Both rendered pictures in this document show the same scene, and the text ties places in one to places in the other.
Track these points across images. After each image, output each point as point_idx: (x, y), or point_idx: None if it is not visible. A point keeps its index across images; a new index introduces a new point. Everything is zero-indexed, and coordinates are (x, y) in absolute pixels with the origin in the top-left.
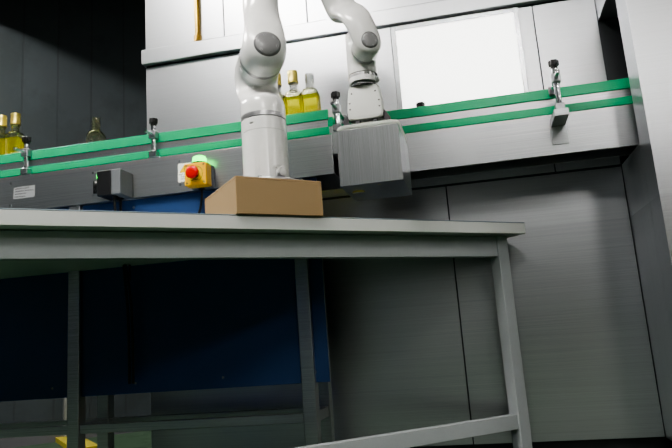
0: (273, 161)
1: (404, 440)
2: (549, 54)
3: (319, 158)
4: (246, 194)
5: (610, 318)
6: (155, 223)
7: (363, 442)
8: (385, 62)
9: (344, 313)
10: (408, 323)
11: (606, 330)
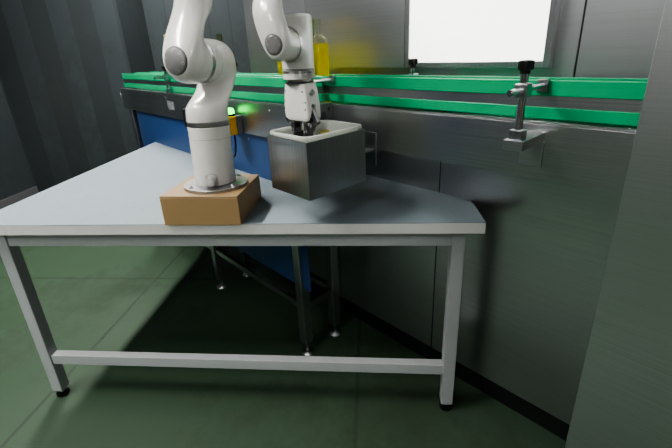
0: (204, 171)
1: (328, 367)
2: None
3: None
4: (170, 210)
5: (571, 326)
6: (108, 232)
7: (293, 363)
8: None
9: None
10: (398, 248)
11: (563, 333)
